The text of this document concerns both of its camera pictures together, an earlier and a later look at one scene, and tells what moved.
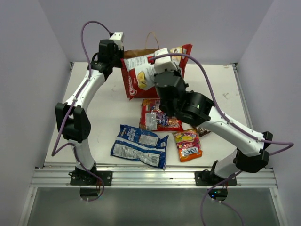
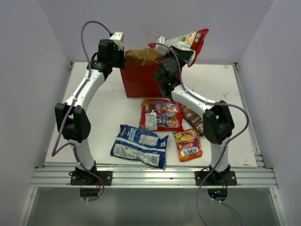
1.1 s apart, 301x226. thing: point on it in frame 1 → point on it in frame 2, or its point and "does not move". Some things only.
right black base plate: [207, 178] does not move
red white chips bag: [139, 74] → [194, 41]
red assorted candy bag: [152, 118] does not move
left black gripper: [121, 52] does not move
